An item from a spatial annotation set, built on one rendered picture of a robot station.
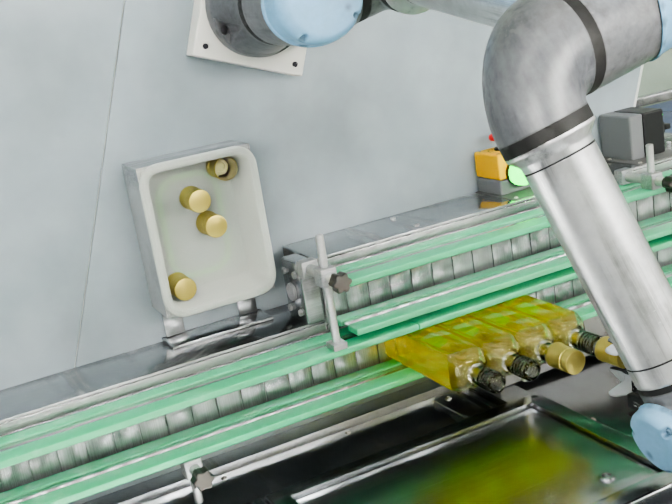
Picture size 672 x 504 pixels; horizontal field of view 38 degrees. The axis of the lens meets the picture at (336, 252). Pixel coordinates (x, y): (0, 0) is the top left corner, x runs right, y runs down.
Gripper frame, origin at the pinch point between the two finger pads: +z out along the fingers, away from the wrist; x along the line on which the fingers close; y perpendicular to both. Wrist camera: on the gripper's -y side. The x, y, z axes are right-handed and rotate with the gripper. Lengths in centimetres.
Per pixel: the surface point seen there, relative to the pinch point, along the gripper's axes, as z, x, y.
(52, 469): 31, 3, 72
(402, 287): 30.7, -7.3, 15.3
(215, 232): 37, -21, 41
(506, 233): 22.3, -13.8, 1.0
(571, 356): 2.5, -1.0, 6.4
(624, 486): -9.1, 12.6, 9.0
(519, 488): -0.6, 12.7, 19.0
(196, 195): 37, -27, 43
